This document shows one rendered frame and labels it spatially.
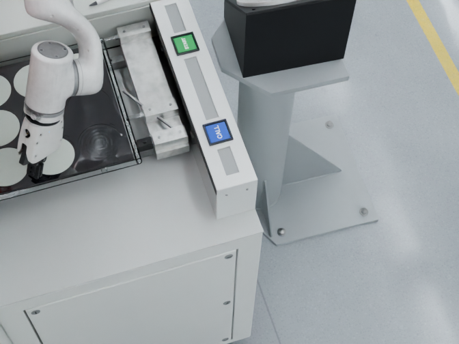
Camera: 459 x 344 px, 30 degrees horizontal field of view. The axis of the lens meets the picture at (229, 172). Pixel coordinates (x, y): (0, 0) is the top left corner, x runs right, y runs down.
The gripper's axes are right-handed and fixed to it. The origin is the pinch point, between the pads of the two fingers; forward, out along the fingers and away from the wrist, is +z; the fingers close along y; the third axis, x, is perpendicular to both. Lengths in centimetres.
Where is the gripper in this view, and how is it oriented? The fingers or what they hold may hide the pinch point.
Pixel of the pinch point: (35, 168)
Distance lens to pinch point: 195.7
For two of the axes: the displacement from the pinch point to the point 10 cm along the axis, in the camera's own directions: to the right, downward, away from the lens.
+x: -8.3, -4.9, 2.6
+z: -2.5, 7.5, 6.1
